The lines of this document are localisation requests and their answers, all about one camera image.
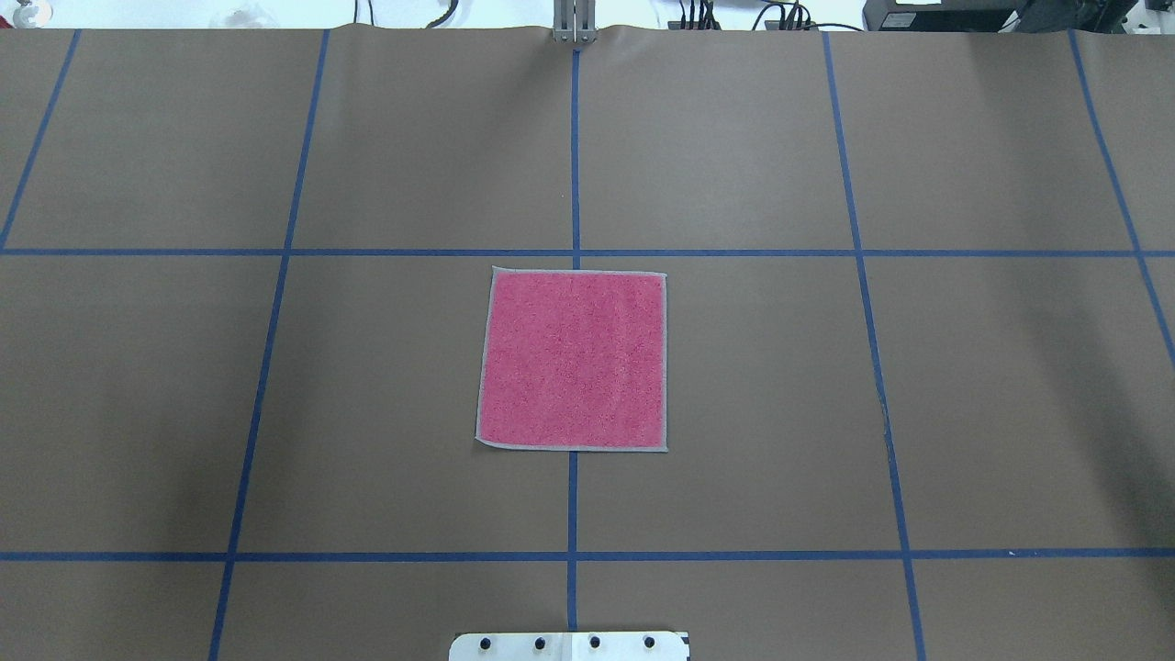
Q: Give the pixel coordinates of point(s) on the pink towel with grey edge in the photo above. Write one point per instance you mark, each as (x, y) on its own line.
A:
(575, 360)

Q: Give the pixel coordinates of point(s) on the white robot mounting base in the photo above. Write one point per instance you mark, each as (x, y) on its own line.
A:
(611, 645)

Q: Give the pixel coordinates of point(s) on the brown paper table cover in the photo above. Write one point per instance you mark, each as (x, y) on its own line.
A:
(341, 344)

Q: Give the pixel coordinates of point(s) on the black equipment box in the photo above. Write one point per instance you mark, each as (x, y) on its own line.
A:
(1028, 17)

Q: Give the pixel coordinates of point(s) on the aluminium frame post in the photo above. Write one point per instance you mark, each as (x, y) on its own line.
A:
(574, 21)

